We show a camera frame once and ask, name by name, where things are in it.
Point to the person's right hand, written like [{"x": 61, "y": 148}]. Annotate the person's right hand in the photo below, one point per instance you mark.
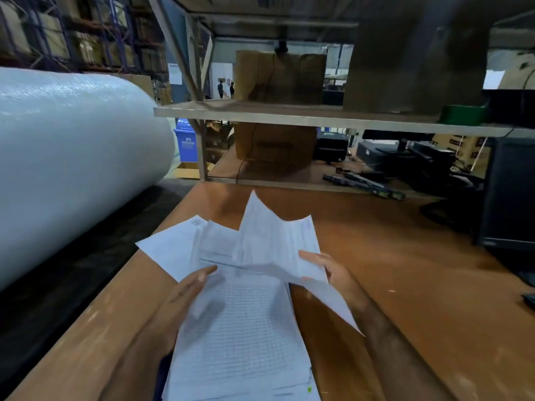
[{"x": 340, "y": 279}]

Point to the person's left hand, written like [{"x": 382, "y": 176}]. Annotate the person's left hand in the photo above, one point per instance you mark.
[{"x": 173, "y": 306}]

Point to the person's left thumb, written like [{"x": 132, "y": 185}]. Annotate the person's left thumb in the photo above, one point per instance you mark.
[{"x": 199, "y": 276}]

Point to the person's right thumb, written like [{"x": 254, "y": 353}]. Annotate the person's right thumb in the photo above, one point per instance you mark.
[{"x": 314, "y": 257}]

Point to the plain white paper sheet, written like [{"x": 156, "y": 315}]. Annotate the plain white paper sheet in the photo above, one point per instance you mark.
[{"x": 171, "y": 246}]

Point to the stack of printed paper sheets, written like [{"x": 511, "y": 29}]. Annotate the stack of printed paper sheets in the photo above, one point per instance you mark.
[{"x": 242, "y": 329}]

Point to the person's right forearm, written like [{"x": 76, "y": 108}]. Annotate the person's right forearm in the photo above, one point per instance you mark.
[{"x": 401, "y": 354}]

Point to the person's left forearm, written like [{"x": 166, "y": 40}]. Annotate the person's left forearm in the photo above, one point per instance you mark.
[{"x": 133, "y": 371}]

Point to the black handheld tool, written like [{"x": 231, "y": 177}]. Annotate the black handheld tool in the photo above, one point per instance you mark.
[{"x": 368, "y": 185}]

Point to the flat open cardboard box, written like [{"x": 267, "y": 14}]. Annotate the flat open cardboard box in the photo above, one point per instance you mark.
[{"x": 190, "y": 170}]

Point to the small black printer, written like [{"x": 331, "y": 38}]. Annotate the small black printer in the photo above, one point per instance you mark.
[{"x": 331, "y": 146}]

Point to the small brown cardboard box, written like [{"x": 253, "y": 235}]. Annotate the small brown cardboard box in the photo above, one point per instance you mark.
[{"x": 276, "y": 144}]

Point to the black desktop printer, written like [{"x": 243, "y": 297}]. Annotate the black desktop printer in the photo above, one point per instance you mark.
[{"x": 401, "y": 158}]

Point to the blue plastic bin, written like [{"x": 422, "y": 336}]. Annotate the blue plastic bin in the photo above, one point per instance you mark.
[{"x": 185, "y": 141}]

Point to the wooden shelf board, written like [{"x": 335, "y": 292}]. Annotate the wooden shelf board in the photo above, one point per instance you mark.
[{"x": 334, "y": 116}]

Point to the large bubble wrap roll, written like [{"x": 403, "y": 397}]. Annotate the large bubble wrap roll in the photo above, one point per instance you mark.
[{"x": 71, "y": 162}]

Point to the black computer monitor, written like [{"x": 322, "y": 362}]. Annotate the black computer monitor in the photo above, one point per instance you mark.
[{"x": 508, "y": 192}]

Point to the green plastic tray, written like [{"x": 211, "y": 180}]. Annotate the green plastic tray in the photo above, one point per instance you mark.
[{"x": 463, "y": 113}]

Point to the large tall cardboard box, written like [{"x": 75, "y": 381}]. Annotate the large tall cardboard box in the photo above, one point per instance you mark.
[{"x": 413, "y": 54}]

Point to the warehouse rack with boxes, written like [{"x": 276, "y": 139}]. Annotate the warehouse rack with boxes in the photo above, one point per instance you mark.
[{"x": 79, "y": 33}]

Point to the grey metal shelf frame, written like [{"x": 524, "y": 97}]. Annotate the grey metal shelf frame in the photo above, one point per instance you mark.
[{"x": 190, "y": 58}]

